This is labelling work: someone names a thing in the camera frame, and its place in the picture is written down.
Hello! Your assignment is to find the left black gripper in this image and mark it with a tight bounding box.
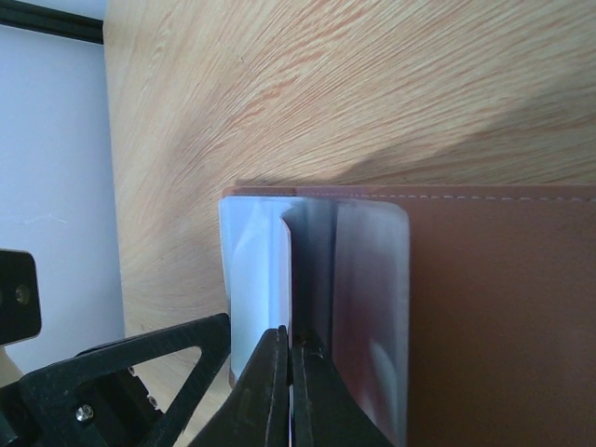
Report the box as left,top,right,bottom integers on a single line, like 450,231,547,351
1,313,230,446

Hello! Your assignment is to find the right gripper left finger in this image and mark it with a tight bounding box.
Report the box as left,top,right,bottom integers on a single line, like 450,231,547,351
190,326,291,447

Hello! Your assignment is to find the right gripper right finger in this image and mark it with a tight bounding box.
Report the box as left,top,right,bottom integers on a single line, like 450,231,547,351
291,332,391,447

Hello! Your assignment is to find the brown leather card holder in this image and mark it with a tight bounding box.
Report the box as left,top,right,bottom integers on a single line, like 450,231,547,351
233,185,595,446

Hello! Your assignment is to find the red white credit card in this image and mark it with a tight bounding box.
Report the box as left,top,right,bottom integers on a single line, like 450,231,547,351
268,210,292,361

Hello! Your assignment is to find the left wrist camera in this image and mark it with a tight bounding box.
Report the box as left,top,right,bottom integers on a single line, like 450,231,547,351
0,249,43,392

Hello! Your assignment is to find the black frame rail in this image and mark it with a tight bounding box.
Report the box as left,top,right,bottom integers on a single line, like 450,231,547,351
1,0,104,45

